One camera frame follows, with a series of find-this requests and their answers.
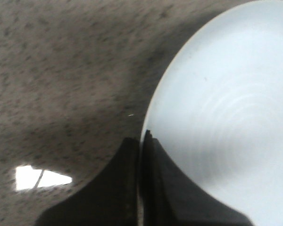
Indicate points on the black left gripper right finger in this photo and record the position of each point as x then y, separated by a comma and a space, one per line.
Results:
170, 198

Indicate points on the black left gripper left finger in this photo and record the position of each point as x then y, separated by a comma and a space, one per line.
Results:
110, 199

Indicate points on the light blue round plate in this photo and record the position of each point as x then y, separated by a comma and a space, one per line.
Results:
218, 110

